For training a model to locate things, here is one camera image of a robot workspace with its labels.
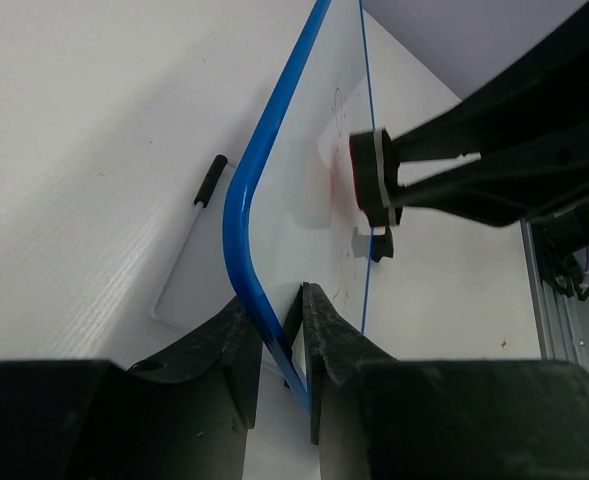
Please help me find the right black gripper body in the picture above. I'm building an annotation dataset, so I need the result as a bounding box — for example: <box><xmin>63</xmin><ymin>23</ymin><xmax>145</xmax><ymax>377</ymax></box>
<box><xmin>473</xmin><ymin>0</ymin><xmax>589</xmax><ymax>236</ymax></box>

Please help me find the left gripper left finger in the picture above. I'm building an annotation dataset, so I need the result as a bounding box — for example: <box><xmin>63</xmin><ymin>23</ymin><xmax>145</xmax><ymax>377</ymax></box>
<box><xmin>0</xmin><ymin>300</ymin><xmax>262</xmax><ymax>479</ymax></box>

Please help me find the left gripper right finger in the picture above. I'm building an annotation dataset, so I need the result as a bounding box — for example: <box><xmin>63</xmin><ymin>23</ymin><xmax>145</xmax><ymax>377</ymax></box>
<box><xmin>299</xmin><ymin>283</ymin><xmax>589</xmax><ymax>479</ymax></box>

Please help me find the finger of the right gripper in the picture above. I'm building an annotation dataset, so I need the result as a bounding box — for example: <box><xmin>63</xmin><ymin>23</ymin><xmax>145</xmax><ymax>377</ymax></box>
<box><xmin>393</xmin><ymin>150</ymin><xmax>589</xmax><ymax>228</ymax></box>
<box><xmin>390</xmin><ymin>84</ymin><xmax>564</xmax><ymax>161</ymax></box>

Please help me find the black whiteboard eraser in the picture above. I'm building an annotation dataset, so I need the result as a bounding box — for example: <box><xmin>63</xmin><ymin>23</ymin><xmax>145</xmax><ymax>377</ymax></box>
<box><xmin>349</xmin><ymin>129</ymin><xmax>402</xmax><ymax>228</ymax></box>

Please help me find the blue framed whiteboard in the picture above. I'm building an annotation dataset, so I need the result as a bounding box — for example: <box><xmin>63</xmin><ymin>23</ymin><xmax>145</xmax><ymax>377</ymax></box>
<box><xmin>222</xmin><ymin>0</ymin><xmax>380</xmax><ymax>419</ymax></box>

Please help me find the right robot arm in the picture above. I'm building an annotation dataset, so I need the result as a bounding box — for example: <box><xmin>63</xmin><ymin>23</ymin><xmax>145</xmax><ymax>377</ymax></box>
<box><xmin>392</xmin><ymin>2</ymin><xmax>589</xmax><ymax>294</ymax></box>

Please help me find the wire whiteboard stand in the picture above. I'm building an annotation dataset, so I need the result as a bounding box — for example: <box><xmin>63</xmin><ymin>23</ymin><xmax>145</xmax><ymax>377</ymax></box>
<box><xmin>153</xmin><ymin>152</ymin><xmax>393</xmax><ymax>332</ymax></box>

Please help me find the aluminium right side rail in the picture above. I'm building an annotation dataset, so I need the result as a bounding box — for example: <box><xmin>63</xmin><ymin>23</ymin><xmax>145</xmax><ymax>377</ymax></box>
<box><xmin>520</xmin><ymin>222</ymin><xmax>589</xmax><ymax>368</ymax></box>

